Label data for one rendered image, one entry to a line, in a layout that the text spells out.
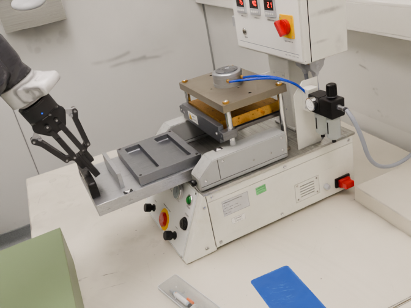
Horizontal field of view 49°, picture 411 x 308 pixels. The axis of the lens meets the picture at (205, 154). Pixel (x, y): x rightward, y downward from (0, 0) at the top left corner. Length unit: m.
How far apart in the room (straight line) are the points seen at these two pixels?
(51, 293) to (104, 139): 1.83
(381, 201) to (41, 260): 0.85
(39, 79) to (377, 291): 0.83
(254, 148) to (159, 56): 1.70
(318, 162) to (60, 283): 0.70
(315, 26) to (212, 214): 0.51
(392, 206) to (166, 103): 1.85
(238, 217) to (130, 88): 1.69
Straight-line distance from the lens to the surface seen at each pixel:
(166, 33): 2.70
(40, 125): 1.06
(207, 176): 1.05
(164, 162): 1.09
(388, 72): 1.54
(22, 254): 1.20
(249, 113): 1.13
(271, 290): 1.04
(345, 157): 1.28
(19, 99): 1.02
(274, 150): 1.13
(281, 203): 1.20
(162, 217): 1.24
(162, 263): 1.18
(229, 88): 1.15
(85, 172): 1.13
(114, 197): 1.06
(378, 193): 1.25
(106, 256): 1.26
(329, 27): 1.14
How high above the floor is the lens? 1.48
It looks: 26 degrees down
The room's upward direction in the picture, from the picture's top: 11 degrees counter-clockwise
